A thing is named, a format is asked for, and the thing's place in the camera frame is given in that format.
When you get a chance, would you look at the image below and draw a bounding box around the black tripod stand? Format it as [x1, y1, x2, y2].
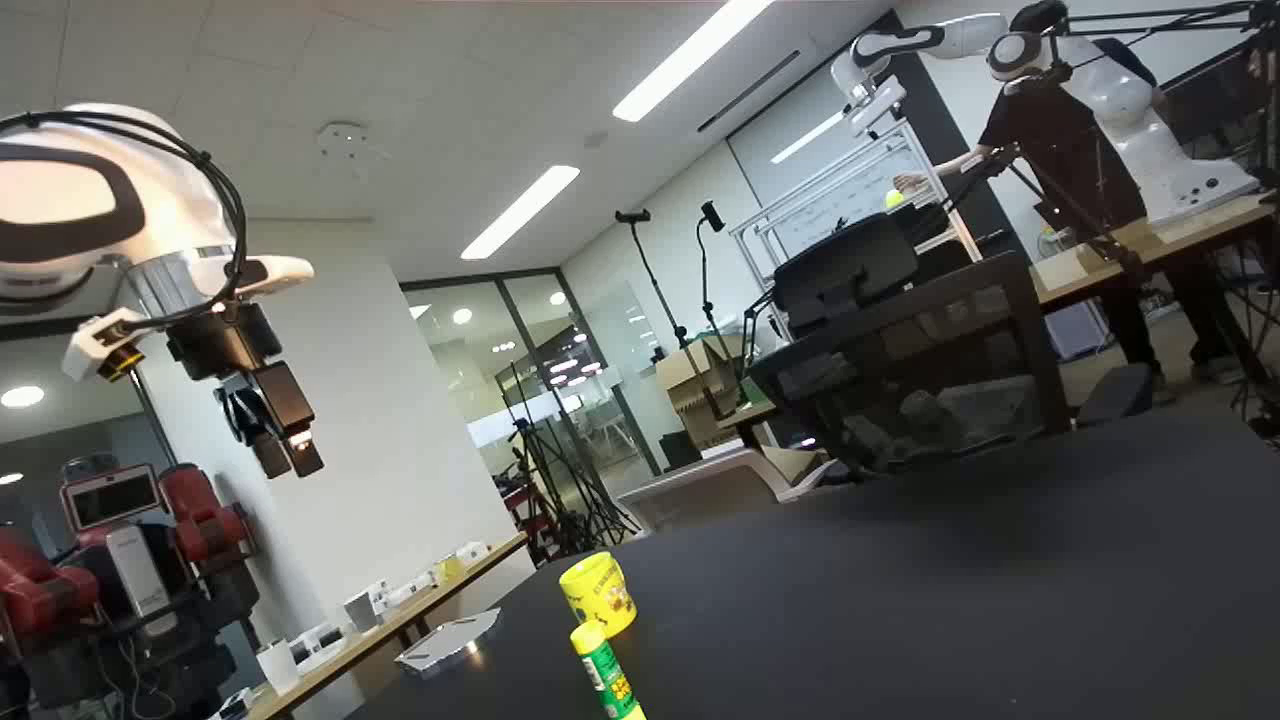
[688, 195, 744, 366]
[610, 202, 699, 366]

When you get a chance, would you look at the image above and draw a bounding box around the small white box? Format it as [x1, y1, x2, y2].
[338, 584, 390, 631]

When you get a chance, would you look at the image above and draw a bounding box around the black bag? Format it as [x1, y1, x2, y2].
[768, 212, 928, 334]

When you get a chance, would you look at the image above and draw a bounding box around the wooden desk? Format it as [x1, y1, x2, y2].
[1030, 190, 1280, 310]

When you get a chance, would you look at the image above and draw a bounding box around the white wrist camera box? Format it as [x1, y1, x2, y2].
[55, 310, 143, 389]

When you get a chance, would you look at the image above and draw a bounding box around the white paper sheet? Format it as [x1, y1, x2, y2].
[394, 606, 505, 676]

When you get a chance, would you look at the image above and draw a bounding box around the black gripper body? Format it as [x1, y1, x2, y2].
[164, 300, 289, 384]

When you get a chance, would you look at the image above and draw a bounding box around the round smoke detector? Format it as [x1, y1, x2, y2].
[310, 117, 370, 164]

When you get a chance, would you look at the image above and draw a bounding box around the long wooden table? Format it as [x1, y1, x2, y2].
[242, 530, 533, 720]

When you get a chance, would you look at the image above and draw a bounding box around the long ceiling light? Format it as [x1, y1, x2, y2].
[457, 159, 582, 263]
[608, 0, 780, 129]

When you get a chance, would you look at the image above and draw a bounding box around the cardboard box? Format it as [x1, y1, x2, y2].
[647, 334, 751, 450]

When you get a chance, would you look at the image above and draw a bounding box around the green yellow glue stick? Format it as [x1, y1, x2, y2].
[569, 624, 652, 720]

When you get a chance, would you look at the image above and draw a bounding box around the black shelf cart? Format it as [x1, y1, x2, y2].
[744, 250, 1071, 480]

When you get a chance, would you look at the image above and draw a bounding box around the red Baxter robot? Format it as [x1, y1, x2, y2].
[0, 454, 265, 720]

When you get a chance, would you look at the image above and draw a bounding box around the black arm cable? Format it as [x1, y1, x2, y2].
[0, 107, 255, 327]

